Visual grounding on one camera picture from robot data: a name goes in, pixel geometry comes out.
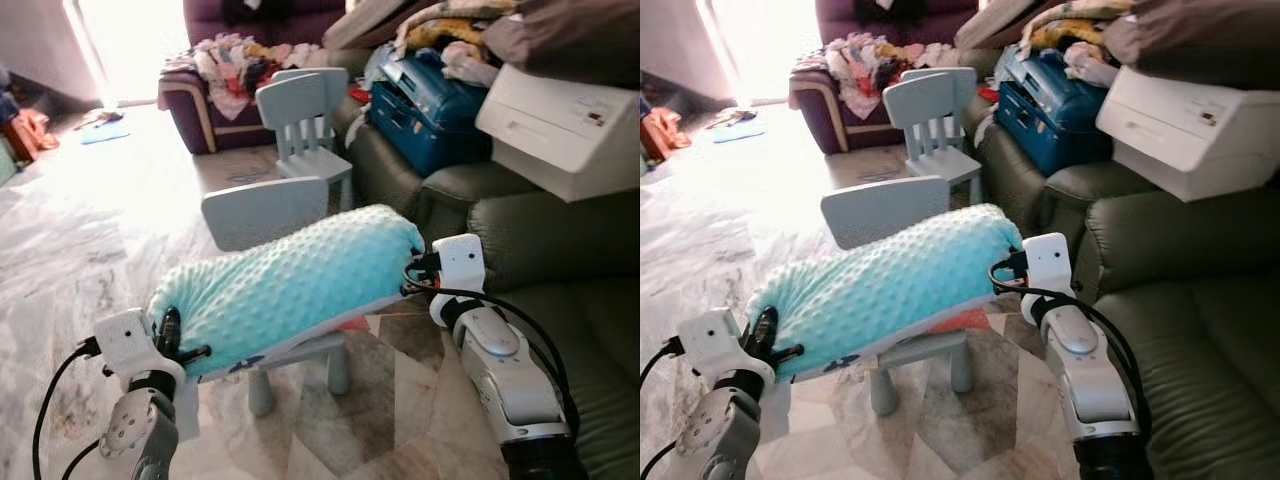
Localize teal dotted minky pillow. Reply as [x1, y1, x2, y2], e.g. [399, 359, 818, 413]
[144, 204, 427, 383]
[744, 202, 1025, 384]

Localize dark green leather sofa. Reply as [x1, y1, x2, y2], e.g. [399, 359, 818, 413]
[468, 188, 641, 480]
[1075, 188, 1280, 480]

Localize dark brown pillow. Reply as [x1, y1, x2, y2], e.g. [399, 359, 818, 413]
[482, 0, 641, 90]
[1102, 0, 1280, 90]

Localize dark green leather armchair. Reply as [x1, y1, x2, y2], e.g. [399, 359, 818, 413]
[333, 95, 501, 246]
[962, 95, 1113, 253]

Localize blue suitcase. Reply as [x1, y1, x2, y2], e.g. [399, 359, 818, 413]
[994, 44, 1117, 177]
[367, 47, 492, 180]

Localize white appliance box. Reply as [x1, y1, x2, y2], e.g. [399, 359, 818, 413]
[475, 64, 641, 204]
[1096, 64, 1280, 204]

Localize small blue floor item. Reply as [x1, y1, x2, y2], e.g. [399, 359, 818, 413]
[79, 113, 132, 147]
[711, 110, 767, 144]

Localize purple armchair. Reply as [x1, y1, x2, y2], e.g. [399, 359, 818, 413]
[157, 0, 353, 157]
[787, 0, 979, 157]

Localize orange bag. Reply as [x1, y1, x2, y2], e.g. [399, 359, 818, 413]
[0, 104, 60, 167]
[640, 104, 692, 164]

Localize yellow patterned blanket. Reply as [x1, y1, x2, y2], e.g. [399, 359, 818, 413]
[394, 0, 523, 63]
[1017, 0, 1137, 63]

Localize beige cushion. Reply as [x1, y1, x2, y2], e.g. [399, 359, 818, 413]
[951, 0, 1053, 52]
[321, 0, 423, 52]

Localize colourful clothes pile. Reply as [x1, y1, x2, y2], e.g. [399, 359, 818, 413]
[188, 33, 303, 123]
[819, 31, 928, 122]

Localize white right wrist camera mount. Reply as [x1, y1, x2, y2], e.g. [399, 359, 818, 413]
[431, 234, 489, 302]
[1019, 232, 1075, 302]

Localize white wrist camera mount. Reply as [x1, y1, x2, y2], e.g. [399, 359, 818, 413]
[94, 307, 187, 387]
[677, 307, 777, 387]
[431, 234, 489, 302]
[1019, 232, 1075, 302]

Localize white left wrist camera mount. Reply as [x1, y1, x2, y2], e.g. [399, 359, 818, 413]
[94, 307, 187, 387]
[677, 307, 777, 387]

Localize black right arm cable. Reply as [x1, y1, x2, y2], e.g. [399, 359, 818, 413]
[987, 252, 1154, 436]
[400, 255, 583, 436]

